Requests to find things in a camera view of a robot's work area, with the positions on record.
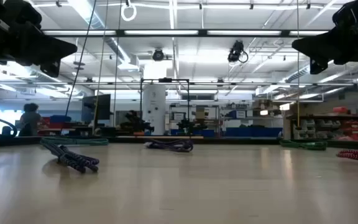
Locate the black background robot arm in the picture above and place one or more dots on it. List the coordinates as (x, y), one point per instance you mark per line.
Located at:
(134, 121)
(188, 124)

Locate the black metal rig frame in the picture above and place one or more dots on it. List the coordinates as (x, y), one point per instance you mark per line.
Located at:
(165, 80)

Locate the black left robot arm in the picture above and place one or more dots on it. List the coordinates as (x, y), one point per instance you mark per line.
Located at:
(23, 12)

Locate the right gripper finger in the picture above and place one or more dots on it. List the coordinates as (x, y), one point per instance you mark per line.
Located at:
(320, 45)

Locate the black monitor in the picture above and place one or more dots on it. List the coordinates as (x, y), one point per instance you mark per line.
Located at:
(98, 109)

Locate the metal storage shelf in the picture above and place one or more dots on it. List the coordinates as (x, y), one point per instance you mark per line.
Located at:
(194, 113)

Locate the round black ceiling fixture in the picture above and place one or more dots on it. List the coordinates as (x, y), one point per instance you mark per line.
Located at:
(158, 55)

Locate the person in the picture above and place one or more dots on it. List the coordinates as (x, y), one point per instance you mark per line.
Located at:
(30, 121)

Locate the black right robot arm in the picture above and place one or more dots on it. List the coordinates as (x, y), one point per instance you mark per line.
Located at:
(353, 12)

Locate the shelving with storage bins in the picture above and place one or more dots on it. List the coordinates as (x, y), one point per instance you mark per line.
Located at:
(337, 127)

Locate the black overhead camera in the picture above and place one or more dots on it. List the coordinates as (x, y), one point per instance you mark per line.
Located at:
(235, 51)

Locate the white cylindrical tank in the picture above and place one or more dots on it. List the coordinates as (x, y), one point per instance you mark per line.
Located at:
(154, 109)

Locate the long ceiling light bar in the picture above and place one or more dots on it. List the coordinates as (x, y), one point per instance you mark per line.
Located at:
(160, 32)

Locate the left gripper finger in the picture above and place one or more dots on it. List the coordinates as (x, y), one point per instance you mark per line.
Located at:
(51, 48)

